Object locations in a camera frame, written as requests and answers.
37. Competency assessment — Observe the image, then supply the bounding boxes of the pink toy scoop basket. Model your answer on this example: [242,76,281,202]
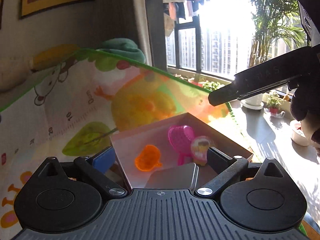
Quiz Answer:
[167,125,195,166]

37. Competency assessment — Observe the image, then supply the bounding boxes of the hanging clothes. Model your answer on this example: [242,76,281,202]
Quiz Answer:
[162,0,210,38]

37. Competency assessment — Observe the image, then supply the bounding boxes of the small plant in red pot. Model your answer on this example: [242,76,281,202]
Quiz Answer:
[265,92,286,117]

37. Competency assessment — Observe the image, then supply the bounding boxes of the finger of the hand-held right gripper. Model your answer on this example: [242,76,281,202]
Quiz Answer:
[239,79,301,101]
[208,46,314,107]

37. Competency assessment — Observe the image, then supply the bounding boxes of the green cloth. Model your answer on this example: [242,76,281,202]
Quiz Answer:
[96,38,147,63]

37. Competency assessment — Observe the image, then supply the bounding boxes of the white bowl planter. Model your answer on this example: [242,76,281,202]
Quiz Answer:
[290,119,312,147]

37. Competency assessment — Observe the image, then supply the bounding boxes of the printed cartoon play mat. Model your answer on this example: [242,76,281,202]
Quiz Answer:
[0,48,254,230]

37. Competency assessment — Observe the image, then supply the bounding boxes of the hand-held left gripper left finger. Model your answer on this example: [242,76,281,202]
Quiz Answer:
[35,146,128,199]

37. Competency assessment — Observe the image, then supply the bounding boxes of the silver metal tin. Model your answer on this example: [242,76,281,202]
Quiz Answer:
[144,162,199,190]

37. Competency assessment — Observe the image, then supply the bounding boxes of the green balcony plants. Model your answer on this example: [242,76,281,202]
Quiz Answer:
[172,74,225,92]

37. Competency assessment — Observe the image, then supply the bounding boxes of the orange plastic toy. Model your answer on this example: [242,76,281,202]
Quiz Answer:
[134,144,163,172]

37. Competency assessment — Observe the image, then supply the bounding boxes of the yellow plush pillow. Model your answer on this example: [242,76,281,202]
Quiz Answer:
[31,44,82,69]

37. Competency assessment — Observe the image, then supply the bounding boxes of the pink yellow cupcake toy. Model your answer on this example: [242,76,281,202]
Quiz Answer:
[191,135,212,167]

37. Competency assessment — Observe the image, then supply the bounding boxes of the person's right hand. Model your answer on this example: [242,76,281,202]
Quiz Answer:
[290,79,320,121]

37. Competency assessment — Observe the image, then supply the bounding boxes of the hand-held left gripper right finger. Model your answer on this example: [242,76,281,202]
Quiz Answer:
[195,147,290,200]

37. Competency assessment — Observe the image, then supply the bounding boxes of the tall palm plant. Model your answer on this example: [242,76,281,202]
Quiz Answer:
[246,0,309,69]

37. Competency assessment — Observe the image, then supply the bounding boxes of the white plant pot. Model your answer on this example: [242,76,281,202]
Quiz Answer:
[243,93,265,110]

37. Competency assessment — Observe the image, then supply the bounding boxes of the pink cardboard box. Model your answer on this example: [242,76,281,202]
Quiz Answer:
[109,112,254,190]

